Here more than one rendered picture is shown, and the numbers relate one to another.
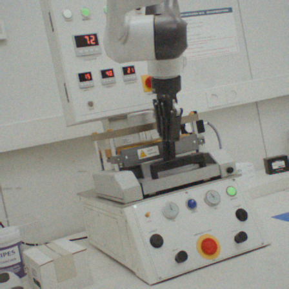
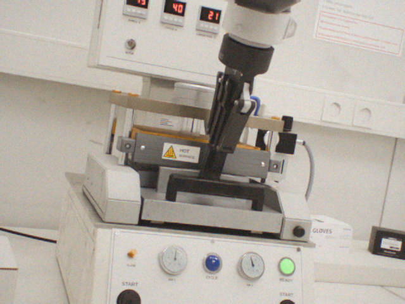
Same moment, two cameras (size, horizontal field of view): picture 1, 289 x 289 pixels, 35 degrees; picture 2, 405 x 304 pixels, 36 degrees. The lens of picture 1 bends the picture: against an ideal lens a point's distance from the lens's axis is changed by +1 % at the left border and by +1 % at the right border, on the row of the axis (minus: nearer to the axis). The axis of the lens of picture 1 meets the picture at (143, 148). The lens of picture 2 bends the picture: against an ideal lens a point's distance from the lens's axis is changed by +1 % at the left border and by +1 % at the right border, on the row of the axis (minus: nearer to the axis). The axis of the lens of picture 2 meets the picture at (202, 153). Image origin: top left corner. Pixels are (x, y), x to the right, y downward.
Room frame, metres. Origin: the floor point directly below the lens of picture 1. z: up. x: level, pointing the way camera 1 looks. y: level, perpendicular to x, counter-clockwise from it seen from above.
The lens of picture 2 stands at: (0.23, -0.10, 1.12)
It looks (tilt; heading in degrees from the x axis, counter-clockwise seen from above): 5 degrees down; 3
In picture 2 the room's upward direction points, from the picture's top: 9 degrees clockwise
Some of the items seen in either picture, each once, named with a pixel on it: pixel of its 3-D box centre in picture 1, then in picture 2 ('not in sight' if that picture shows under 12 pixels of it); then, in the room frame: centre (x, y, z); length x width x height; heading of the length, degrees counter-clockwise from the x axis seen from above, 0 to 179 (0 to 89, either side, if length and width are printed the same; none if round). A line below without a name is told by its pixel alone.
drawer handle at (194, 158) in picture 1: (178, 165); (216, 192); (1.14, -0.08, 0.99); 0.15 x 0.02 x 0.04; 112
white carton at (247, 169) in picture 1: (224, 177); (302, 231); (1.84, -0.30, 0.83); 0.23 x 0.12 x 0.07; 123
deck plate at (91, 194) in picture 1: (149, 184); (172, 204); (1.35, 0.00, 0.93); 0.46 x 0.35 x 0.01; 22
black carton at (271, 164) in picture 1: (276, 164); (388, 242); (1.93, -0.54, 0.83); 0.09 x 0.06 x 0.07; 90
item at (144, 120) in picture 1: (146, 132); (197, 121); (1.35, -0.02, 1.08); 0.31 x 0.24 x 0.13; 112
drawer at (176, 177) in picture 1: (158, 171); (188, 188); (1.27, -0.03, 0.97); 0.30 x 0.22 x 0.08; 22
